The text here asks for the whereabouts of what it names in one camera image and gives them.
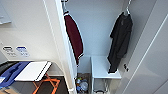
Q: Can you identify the maroon garment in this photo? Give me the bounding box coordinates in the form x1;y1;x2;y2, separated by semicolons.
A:
63;13;85;67

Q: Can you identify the white wardrobe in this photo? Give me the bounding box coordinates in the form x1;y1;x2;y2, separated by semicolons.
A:
59;0;158;94

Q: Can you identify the white inner drawer unit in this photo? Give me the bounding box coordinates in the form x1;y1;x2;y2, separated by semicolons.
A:
90;54;123;94

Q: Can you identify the black garment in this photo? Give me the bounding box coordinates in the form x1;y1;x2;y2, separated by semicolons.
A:
106;11;134;75

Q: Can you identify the box of small bottles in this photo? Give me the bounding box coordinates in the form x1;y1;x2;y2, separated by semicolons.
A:
74;73;92;94

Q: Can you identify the small dark wardrobe hinge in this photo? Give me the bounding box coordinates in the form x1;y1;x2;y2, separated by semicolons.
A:
122;62;130;72

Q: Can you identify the white bin lid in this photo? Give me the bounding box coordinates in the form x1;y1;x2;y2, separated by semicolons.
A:
14;60;53;83

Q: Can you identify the white clothes hanger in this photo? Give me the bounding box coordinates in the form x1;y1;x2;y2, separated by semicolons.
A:
122;0;133;16

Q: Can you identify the orange floor frame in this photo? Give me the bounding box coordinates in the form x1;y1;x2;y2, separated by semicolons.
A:
32;73;62;94

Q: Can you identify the white wall board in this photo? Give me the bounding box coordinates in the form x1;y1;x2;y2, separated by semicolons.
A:
0;3;12;25

